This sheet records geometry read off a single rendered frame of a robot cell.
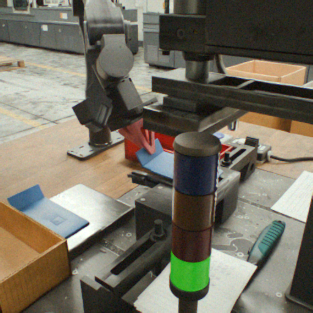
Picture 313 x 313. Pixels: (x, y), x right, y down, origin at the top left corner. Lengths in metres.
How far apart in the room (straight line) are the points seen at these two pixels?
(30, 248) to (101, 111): 0.27
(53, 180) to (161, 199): 0.34
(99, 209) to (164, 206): 0.16
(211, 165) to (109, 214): 0.42
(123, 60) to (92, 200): 0.29
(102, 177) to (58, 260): 0.33
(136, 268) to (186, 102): 0.24
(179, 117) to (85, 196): 0.31
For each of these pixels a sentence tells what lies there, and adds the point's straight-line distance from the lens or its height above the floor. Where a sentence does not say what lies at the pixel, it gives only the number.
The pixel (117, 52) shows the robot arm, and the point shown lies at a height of 1.21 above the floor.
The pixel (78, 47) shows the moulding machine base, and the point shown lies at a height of 0.20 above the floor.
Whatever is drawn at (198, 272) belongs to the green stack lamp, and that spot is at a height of 1.07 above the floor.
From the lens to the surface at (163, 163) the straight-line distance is 0.68.
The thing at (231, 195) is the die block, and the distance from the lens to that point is 0.69.
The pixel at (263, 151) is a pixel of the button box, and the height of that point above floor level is 0.93.
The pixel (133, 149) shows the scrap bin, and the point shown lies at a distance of 0.89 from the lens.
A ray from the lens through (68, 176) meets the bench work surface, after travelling 0.86.
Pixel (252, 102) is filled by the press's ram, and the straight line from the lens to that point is 0.48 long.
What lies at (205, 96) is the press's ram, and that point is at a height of 1.17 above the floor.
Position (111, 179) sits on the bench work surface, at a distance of 0.83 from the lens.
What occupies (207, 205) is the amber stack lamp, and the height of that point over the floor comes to 1.14.
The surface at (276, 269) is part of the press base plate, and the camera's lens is 0.62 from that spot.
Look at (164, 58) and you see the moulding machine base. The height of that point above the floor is 0.23.
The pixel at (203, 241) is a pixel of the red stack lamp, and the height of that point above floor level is 1.11.
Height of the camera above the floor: 1.30
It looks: 25 degrees down
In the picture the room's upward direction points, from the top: straight up
